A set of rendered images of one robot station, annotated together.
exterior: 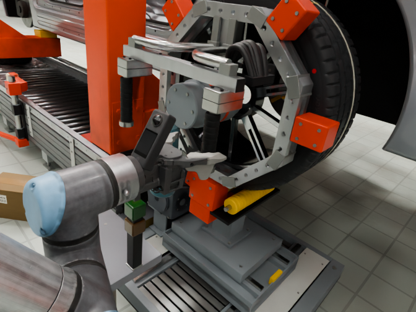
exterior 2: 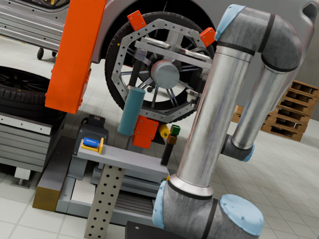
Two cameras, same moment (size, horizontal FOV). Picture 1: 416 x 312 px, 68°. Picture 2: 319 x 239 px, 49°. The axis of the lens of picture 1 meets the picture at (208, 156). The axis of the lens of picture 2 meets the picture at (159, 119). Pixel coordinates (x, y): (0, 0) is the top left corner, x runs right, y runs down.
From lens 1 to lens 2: 1.51 m
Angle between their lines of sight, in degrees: 49
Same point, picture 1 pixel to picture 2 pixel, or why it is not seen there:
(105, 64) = (89, 47)
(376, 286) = not seen: hidden behind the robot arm
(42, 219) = not seen: hidden behind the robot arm
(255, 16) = (195, 34)
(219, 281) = (148, 187)
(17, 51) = not seen: outside the picture
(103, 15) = (97, 15)
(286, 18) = (210, 39)
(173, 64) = (177, 56)
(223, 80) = (208, 65)
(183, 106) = (170, 76)
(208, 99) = (205, 73)
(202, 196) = (146, 132)
